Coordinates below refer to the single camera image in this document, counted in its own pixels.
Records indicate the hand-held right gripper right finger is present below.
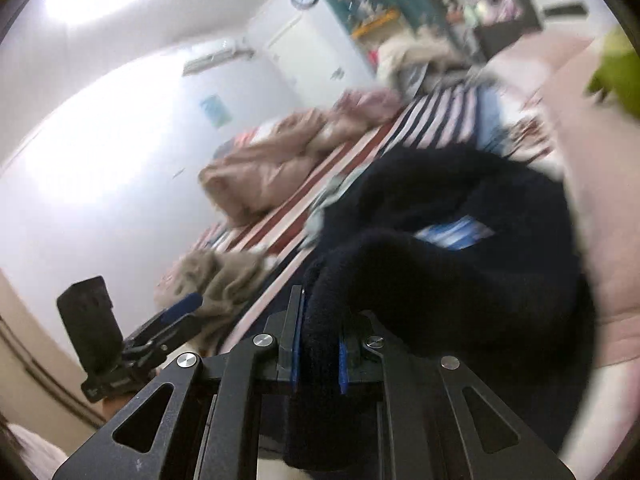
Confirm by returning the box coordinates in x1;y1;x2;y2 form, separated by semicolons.
339;311;577;480

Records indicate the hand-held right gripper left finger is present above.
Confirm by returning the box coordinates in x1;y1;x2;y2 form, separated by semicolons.
52;285;307;480

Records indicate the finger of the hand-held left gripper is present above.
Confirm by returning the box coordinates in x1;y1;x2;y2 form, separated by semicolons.
142;312;202;358
122;292;204;343

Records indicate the grey brown garment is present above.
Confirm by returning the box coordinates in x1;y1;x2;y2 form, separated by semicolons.
154;250;273;322

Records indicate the black fleece garment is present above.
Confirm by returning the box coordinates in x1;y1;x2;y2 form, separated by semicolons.
282;144;597;472

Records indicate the pile of light clothes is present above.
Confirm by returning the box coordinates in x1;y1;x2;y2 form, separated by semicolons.
375;27;481;96

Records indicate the person's pink clothing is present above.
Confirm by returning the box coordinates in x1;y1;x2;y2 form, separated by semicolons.
0;422;68;480

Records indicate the beige pink duvet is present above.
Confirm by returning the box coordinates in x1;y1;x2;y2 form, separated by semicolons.
199;89;401;228

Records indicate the red white navy striped blanket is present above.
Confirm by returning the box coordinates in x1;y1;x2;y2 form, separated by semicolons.
192;80;506;356

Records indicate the white air conditioner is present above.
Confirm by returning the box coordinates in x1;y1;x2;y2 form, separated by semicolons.
182;37;255;76

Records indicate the white door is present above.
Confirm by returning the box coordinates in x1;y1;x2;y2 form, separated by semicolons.
249;7;378;111

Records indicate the pink bed cover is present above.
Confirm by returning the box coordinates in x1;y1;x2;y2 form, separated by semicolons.
487;32;640;368

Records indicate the black shelf cabinet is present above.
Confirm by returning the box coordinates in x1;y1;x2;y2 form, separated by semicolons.
467;0;543;58

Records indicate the green leafy object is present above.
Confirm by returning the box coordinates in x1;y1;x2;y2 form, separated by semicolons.
586;27;640;121

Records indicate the light blue wall poster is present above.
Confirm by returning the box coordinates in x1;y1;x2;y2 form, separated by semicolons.
200;94;234;128

